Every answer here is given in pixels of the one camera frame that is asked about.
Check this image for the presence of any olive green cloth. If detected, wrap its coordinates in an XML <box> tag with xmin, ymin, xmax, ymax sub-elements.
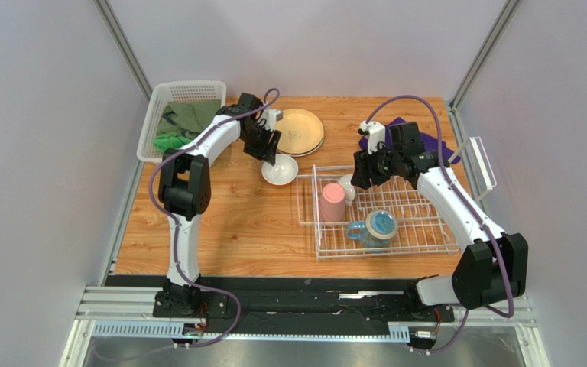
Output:
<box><xmin>157</xmin><ymin>99</ymin><xmax>221</xmax><ymax>139</ymax></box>

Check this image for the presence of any white plastic basket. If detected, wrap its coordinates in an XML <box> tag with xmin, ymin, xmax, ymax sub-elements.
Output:
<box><xmin>136</xmin><ymin>80</ymin><xmax>227</xmax><ymax>164</ymax></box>

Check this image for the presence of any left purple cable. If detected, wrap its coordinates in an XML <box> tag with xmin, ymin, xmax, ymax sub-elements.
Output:
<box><xmin>89</xmin><ymin>87</ymin><xmax>281</xmax><ymax>357</ymax></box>

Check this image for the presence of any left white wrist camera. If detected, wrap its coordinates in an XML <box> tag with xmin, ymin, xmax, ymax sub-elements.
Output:
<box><xmin>257</xmin><ymin>109</ymin><xmax>284</xmax><ymax>131</ymax></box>

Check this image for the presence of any orange bowl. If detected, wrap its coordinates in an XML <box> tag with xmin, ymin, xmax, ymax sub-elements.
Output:
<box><xmin>261</xmin><ymin>154</ymin><xmax>299</xmax><ymax>186</ymax></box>

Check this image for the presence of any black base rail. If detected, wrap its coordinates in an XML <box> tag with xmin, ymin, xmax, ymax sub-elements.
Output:
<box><xmin>104</xmin><ymin>275</ymin><xmax>457</xmax><ymax>337</ymax></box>

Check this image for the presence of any yellow bear plate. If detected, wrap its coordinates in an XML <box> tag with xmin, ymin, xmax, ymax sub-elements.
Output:
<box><xmin>275</xmin><ymin>109</ymin><xmax>325</xmax><ymax>156</ymax></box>

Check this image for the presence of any pink cup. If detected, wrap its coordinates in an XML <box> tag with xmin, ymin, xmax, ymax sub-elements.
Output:
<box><xmin>319</xmin><ymin>183</ymin><xmax>345</xmax><ymax>222</ymax></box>

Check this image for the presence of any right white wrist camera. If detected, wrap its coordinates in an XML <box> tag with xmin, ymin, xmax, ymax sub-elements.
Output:
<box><xmin>358</xmin><ymin>121</ymin><xmax>386</xmax><ymax>154</ymax></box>

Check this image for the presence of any blue glass mug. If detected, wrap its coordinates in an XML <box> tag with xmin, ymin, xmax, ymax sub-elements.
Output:
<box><xmin>346</xmin><ymin>210</ymin><xmax>399</xmax><ymax>249</ymax></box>

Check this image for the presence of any white plate green red rim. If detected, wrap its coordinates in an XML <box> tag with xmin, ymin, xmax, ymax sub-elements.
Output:
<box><xmin>291</xmin><ymin>139</ymin><xmax>324</xmax><ymax>158</ymax></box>

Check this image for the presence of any white patterned small bowl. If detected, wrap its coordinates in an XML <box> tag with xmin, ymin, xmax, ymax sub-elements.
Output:
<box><xmin>337</xmin><ymin>174</ymin><xmax>357</xmax><ymax>206</ymax></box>

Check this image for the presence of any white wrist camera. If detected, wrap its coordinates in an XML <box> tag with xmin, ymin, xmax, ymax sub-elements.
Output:
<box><xmin>257</xmin><ymin>109</ymin><xmax>284</xmax><ymax>131</ymax></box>
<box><xmin>358</xmin><ymin>121</ymin><xmax>386</xmax><ymax>154</ymax></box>

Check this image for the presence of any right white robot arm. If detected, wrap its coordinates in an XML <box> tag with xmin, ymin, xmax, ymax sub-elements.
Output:
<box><xmin>351</xmin><ymin>122</ymin><xmax>528</xmax><ymax>310</ymax></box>

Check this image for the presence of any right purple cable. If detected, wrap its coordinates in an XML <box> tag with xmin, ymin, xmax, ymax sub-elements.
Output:
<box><xmin>365</xmin><ymin>94</ymin><xmax>516</xmax><ymax>356</ymax></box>

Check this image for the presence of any white wire dish rack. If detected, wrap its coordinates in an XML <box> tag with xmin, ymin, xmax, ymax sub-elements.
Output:
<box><xmin>296</xmin><ymin>166</ymin><xmax>459</xmax><ymax>259</ymax></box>

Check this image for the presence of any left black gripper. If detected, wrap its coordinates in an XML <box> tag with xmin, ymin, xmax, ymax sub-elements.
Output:
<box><xmin>241</xmin><ymin>123</ymin><xmax>282</xmax><ymax>167</ymax></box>

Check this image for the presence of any purple cable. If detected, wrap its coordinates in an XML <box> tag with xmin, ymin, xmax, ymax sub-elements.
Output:
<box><xmin>365</xmin><ymin>94</ymin><xmax>516</xmax><ymax>356</ymax></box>
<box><xmin>89</xmin><ymin>87</ymin><xmax>281</xmax><ymax>357</ymax></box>

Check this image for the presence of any purple cloth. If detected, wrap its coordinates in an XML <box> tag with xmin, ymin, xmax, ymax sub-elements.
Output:
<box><xmin>358</xmin><ymin>117</ymin><xmax>455</xmax><ymax>164</ymax></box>

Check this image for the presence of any bright green cloth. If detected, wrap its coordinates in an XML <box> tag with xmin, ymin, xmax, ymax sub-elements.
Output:
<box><xmin>152</xmin><ymin>132</ymin><xmax>192</xmax><ymax>153</ymax></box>

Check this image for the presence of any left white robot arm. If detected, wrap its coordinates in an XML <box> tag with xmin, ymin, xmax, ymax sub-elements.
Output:
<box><xmin>149</xmin><ymin>93</ymin><xmax>283</xmax><ymax>317</ymax></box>

